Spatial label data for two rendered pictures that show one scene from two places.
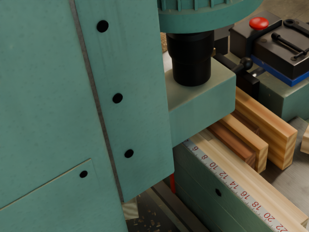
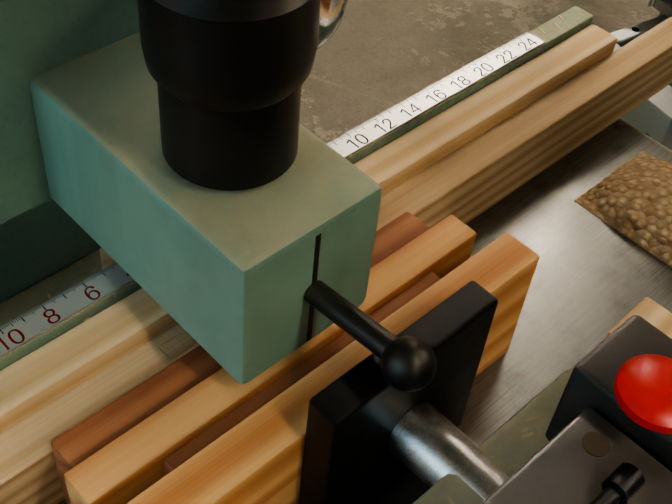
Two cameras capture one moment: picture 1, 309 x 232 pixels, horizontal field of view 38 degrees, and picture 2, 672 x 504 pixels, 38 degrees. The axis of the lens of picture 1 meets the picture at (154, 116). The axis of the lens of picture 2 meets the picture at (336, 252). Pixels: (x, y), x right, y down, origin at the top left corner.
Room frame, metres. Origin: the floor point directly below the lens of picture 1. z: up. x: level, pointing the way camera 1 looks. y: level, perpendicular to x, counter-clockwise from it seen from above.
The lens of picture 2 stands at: (0.42, -0.33, 1.29)
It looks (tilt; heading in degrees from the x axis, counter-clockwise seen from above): 47 degrees down; 71
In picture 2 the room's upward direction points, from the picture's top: 6 degrees clockwise
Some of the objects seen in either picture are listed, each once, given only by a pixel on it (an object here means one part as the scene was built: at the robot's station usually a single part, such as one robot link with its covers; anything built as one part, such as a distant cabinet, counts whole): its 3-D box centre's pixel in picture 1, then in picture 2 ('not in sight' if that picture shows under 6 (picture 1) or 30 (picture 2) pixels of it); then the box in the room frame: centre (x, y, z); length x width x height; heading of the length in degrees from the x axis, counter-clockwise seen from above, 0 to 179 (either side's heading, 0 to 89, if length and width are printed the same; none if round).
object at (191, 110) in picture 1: (181, 105); (204, 202); (0.46, -0.04, 0.99); 0.14 x 0.07 x 0.09; 119
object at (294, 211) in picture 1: (161, 104); (366, 249); (0.54, -0.01, 0.92); 0.60 x 0.02 x 0.04; 29
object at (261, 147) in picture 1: (212, 118); (292, 375); (0.49, -0.09, 0.93); 0.22 x 0.02 x 0.06; 29
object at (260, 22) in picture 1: (258, 23); (659, 392); (0.59, -0.18, 1.02); 0.03 x 0.03 x 0.01
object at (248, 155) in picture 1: (203, 125); (263, 357); (0.48, -0.07, 0.92); 0.20 x 0.02 x 0.05; 29
